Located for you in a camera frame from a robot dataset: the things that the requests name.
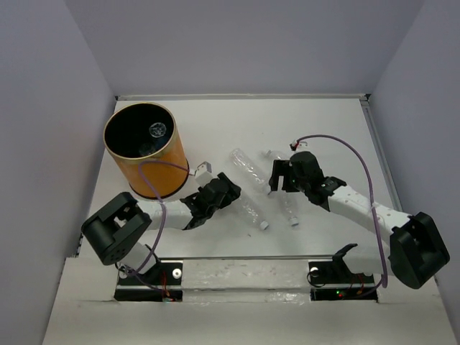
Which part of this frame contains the clear plastic bottle long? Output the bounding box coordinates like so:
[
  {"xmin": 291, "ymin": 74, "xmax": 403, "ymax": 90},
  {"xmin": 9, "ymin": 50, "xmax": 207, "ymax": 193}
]
[{"xmin": 229, "ymin": 148, "xmax": 270, "ymax": 231}]

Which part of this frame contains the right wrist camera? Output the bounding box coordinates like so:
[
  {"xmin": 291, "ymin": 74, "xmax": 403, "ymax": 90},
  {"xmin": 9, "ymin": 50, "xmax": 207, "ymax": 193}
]
[{"xmin": 290, "ymin": 140, "xmax": 309, "ymax": 152}]

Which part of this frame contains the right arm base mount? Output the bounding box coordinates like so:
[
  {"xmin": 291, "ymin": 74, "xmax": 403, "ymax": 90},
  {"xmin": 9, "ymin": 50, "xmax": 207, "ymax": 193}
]
[{"xmin": 306, "ymin": 244, "xmax": 378, "ymax": 302}]

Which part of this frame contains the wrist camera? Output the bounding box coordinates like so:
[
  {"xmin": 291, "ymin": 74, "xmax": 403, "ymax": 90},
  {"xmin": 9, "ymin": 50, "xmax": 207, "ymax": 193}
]
[
  {"xmin": 194, "ymin": 162, "xmax": 213, "ymax": 187},
  {"xmin": 290, "ymin": 140, "xmax": 309, "ymax": 152}
]

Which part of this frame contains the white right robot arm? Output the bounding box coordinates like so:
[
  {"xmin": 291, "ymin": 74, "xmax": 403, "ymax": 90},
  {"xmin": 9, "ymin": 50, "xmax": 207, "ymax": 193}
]
[{"xmin": 269, "ymin": 151, "xmax": 450, "ymax": 290}]

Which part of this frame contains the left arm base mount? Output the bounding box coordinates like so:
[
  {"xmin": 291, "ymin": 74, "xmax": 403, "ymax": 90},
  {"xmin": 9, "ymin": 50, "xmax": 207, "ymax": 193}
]
[{"xmin": 114, "ymin": 259, "xmax": 183, "ymax": 303}]

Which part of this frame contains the orange cylindrical bin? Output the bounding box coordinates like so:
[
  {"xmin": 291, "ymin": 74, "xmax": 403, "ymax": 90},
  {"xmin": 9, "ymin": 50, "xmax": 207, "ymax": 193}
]
[{"xmin": 103, "ymin": 102, "xmax": 189, "ymax": 199}]

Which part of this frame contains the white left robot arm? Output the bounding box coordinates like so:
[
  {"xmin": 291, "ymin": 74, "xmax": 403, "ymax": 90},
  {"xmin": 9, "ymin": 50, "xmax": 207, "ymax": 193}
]
[{"xmin": 81, "ymin": 172, "xmax": 242, "ymax": 284}]

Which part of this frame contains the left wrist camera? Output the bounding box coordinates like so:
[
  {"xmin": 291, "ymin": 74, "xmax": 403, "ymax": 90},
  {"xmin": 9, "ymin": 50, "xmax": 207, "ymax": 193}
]
[{"xmin": 194, "ymin": 162, "xmax": 213, "ymax": 187}]

